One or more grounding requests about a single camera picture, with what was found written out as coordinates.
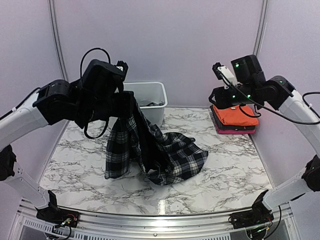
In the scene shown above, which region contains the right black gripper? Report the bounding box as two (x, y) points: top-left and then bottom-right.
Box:
(209, 82), (261, 110)

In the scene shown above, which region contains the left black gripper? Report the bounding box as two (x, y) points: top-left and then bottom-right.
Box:
(79, 89), (134, 123)

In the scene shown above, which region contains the orange t-shirt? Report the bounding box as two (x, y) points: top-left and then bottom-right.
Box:
(213, 105), (259, 126)

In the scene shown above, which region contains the black white plaid shirt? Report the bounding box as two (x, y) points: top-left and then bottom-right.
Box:
(104, 92), (209, 186)

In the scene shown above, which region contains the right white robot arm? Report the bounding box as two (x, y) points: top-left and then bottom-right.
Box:
(209, 59), (320, 224)

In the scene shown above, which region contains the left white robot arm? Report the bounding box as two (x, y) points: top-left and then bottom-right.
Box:
(0, 59), (134, 223)

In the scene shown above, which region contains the white plastic laundry bin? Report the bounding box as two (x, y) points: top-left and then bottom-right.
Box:
(124, 82), (168, 127)

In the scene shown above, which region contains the folded dark striped shirt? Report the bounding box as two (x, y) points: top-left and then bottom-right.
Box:
(210, 105), (255, 132)

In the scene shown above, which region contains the grey garment in bin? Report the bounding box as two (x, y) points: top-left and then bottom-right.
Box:
(138, 100), (165, 107)

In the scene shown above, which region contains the folded pink garment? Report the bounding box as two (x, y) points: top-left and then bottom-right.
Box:
(215, 125), (256, 135)

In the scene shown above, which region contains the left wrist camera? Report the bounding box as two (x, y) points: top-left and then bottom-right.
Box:
(78, 59), (125, 97)

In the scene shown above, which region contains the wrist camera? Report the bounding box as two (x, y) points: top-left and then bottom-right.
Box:
(78, 59), (125, 97)
(231, 54), (266, 87)

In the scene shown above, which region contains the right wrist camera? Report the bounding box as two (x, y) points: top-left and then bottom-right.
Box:
(231, 54), (266, 87)

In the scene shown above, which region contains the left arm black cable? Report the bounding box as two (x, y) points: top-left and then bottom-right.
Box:
(79, 47), (112, 140)

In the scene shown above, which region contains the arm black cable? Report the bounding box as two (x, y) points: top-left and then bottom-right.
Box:
(79, 47), (112, 140)
(219, 72), (320, 125)

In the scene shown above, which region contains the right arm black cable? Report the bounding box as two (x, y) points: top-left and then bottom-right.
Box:
(219, 72), (320, 125)

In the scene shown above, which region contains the left aluminium wall post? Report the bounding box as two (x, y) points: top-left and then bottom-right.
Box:
(47, 0), (70, 82)

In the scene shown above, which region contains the aluminium wall post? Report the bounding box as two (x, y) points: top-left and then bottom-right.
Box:
(253, 0), (270, 57)
(47, 0), (70, 82)

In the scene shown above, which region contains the right aluminium wall post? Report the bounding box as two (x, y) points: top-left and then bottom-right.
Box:
(253, 0), (270, 57)

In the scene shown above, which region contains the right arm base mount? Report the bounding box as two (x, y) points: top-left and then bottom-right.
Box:
(228, 190), (274, 229)

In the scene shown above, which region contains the aluminium front frame rail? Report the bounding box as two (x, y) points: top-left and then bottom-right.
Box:
(8, 199), (301, 240)

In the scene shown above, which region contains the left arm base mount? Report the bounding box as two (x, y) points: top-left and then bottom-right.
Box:
(35, 190), (80, 228)

